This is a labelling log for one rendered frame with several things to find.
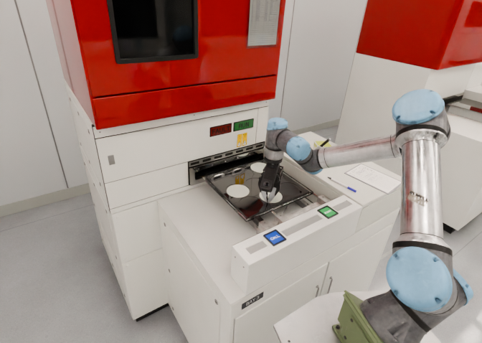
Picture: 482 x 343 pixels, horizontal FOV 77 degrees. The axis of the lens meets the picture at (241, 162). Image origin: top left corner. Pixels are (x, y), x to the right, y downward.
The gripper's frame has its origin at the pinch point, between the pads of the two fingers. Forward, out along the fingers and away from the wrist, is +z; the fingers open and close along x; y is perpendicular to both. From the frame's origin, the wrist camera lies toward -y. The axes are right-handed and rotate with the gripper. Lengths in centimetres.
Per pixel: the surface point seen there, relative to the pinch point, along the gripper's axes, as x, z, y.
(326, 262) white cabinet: -28.5, 17.7, -6.0
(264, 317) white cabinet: -10.9, 28.2, -31.6
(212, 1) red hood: 30, -72, 10
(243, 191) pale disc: 12.1, 1.2, 4.0
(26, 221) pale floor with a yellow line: 194, 91, 15
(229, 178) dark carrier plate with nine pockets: 21.7, 1.4, 11.3
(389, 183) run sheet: -47, -5, 28
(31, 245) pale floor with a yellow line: 168, 91, -2
